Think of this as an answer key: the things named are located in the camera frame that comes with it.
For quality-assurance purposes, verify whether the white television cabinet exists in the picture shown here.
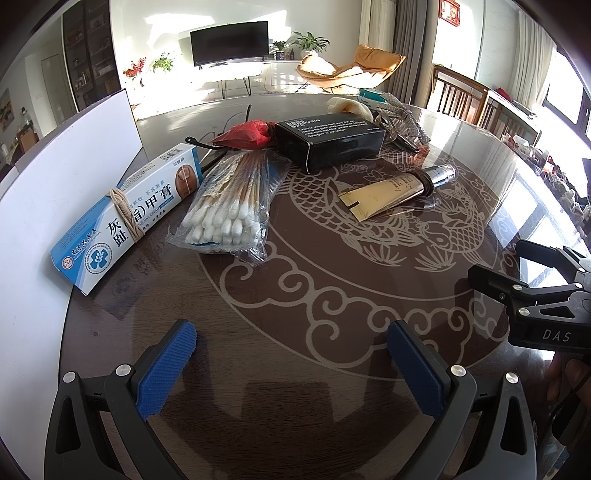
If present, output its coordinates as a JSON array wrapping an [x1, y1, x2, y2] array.
[[178, 58, 324, 100]]

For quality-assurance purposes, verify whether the orange lounge chair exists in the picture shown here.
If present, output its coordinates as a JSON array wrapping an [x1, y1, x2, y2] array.
[[296, 45, 407, 93]]

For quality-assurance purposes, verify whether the brown wooden furniture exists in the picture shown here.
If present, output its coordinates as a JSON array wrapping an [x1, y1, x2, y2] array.
[[14, 120, 42, 162]]

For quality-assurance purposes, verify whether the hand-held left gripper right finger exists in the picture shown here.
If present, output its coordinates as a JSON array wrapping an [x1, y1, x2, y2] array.
[[387, 319, 539, 480]]

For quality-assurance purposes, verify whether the gold cosmetic tube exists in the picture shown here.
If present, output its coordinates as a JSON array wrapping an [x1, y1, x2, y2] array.
[[337, 164, 458, 221]]

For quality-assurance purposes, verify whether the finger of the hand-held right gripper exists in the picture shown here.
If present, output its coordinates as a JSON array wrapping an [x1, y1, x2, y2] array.
[[516, 239, 591, 282], [468, 265, 591, 315]]

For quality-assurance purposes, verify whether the red wall hanging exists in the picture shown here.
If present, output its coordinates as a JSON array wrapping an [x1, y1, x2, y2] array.
[[438, 0, 462, 26]]

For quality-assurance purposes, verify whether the blue white ointment box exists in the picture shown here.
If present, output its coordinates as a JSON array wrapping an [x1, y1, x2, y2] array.
[[50, 143, 204, 296]]

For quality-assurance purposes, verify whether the large green potted plant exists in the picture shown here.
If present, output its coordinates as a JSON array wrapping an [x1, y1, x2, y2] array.
[[290, 31, 331, 58]]

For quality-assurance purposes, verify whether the red flower arrangement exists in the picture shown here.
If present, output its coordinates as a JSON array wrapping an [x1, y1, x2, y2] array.
[[124, 58, 147, 88]]

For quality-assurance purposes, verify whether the red foil packet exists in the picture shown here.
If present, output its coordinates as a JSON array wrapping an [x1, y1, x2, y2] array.
[[210, 119, 280, 151]]

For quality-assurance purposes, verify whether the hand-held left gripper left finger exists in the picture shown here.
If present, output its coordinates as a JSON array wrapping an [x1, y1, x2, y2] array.
[[44, 319, 198, 480]]

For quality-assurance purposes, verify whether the silver glitter hair clip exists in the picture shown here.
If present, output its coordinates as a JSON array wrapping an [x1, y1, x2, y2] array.
[[374, 95, 428, 155]]

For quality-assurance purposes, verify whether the person's right hand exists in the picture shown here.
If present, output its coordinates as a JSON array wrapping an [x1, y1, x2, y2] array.
[[547, 353, 591, 404]]

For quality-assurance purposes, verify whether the wooden dining chair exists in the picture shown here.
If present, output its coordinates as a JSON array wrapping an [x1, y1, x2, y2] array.
[[431, 65, 490, 123], [480, 99, 543, 144]]

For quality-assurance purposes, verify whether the grey and beige curtain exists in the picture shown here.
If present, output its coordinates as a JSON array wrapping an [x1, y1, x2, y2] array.
[[360, 0, 435, 109]]

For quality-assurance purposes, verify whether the black television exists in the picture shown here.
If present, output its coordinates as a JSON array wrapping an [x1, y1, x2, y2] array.
[[190, 21, 270, 68]]

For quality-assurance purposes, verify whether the black cardboard box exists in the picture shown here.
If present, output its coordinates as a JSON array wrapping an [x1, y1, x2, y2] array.
[[274, 112, 386, 175]]

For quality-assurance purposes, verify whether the beige rubber band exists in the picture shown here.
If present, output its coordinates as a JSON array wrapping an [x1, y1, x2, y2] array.
[[110, 187, 145, 241]]

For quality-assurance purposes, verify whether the bag of cotton swabs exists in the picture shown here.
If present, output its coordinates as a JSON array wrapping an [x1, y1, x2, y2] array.
[[166, 150, 291, 264]]

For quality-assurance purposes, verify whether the green leafy houseplant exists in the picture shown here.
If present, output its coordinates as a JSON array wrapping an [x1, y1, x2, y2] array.
[[151, 53, 178, 75]]

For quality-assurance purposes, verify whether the sideboard clutter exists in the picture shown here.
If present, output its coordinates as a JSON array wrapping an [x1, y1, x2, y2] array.
[[501, 134, 591, 213]]

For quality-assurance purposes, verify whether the cream knitted glove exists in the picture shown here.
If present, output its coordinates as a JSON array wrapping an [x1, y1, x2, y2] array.
[[327, 97, 376, 123]]

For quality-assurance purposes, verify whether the dark display cabinet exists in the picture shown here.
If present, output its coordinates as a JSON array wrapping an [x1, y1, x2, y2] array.
[[62, 0, 123, 109]]

